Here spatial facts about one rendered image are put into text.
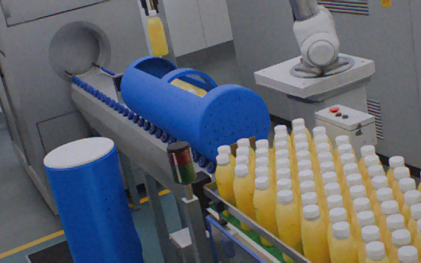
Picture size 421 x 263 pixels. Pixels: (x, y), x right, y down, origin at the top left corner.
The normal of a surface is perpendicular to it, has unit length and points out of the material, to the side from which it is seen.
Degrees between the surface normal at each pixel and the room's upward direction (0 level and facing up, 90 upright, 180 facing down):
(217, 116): 90
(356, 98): 90
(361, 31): 90
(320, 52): 98
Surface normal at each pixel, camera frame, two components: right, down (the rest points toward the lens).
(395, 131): -0.87, 0.32
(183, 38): 0.45, 0.22
